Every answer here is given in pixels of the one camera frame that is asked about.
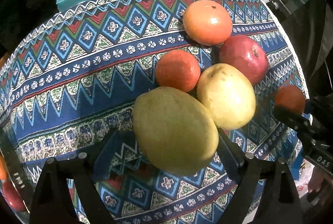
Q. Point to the dark red apple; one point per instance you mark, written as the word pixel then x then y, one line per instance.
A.
pixel 13 198

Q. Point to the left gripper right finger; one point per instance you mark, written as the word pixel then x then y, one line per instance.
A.
pixel 279 201

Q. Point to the dark glass bowl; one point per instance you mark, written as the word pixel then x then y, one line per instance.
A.
pixel 16 171

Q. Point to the patterned blue tablecloth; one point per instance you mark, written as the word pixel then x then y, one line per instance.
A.
pixel 77 75

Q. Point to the large orange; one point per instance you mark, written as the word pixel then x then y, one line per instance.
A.
pixel 207 22
pixel 3 169

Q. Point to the yellow green apple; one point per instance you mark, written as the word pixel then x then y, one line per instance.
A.
pixel 228 96

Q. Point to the large orange back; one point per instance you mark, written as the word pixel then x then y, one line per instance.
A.
pixel 207 22

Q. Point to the large orange front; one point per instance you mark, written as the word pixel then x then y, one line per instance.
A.
pixel 3 169

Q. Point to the person right hand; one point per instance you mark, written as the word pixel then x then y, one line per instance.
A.
pixel 318 176

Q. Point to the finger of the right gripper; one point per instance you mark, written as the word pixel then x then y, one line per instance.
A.
pixel 296 122

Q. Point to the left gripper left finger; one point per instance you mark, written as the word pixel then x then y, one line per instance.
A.
pixel 92 164

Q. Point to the green yellow mango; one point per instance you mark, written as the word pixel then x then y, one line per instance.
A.
pixel 174 131

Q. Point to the red apple middle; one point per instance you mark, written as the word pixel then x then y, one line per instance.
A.
pixel 246 55

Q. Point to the small tangerine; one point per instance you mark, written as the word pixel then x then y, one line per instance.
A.
pixel 291 98
pixel 178 69

